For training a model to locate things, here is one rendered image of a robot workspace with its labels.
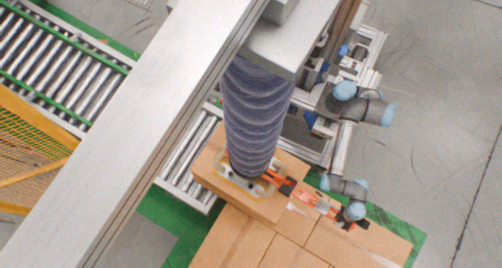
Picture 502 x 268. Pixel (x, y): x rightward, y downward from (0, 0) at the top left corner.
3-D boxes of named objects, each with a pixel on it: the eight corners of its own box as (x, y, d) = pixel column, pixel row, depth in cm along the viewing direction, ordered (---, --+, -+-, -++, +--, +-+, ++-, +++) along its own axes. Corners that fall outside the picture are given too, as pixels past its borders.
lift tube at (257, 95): (216, 153, 214) (186, 6, 93) (241, 112, 219) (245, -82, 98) (260, 178, 210) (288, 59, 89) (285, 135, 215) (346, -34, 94)
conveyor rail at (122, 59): (5, 1, 377) (-8, -13, 359) (9, -3, 378) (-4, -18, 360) (250, 140, 338) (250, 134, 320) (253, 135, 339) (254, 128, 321)
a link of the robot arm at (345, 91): (332, 85, 269) (337, 76, 256) (355, 90, 268) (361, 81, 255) (328, 103, 267) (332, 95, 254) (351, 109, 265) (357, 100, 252)
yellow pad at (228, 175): (212, 173, 265) (211, 171, 260) (220, 159, 267) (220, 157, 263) (260, 204, 259) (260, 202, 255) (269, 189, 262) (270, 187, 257)
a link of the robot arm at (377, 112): (355, 83, 265) (368, 99, 213) (381, 88, 263) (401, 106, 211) (349, 103, 268) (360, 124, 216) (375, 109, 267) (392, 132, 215)
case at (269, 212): (195, 182, 305) (189, 169, 266) (227, 134, 313) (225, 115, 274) (271, 229, 294) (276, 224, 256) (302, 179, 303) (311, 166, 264)
